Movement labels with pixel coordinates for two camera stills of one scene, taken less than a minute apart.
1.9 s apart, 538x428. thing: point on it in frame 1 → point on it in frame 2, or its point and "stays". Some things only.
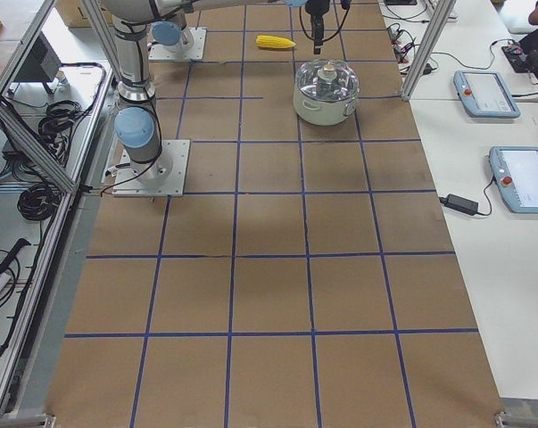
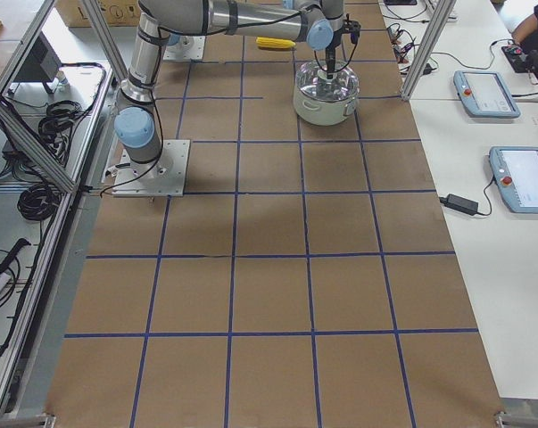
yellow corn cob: x=273 y=42 stays
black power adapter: x=460 y=204 stays
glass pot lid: x=326 y=80 stays
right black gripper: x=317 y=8 → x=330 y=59
